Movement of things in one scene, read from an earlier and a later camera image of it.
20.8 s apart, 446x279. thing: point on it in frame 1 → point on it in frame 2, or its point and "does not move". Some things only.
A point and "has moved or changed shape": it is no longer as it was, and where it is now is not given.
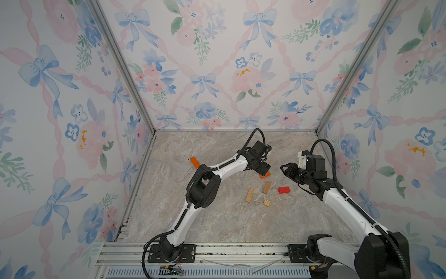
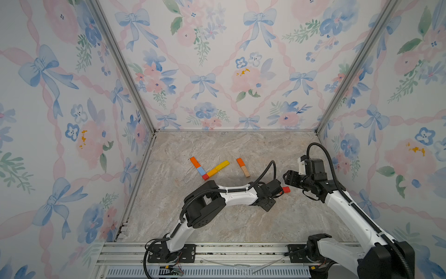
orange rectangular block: (268, 174) has moved or changed shape
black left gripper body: (261, 168) → (269, 204)
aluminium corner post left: (124, 64) does not move
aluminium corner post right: (386, 13) does not move
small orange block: (194, 161) does not move
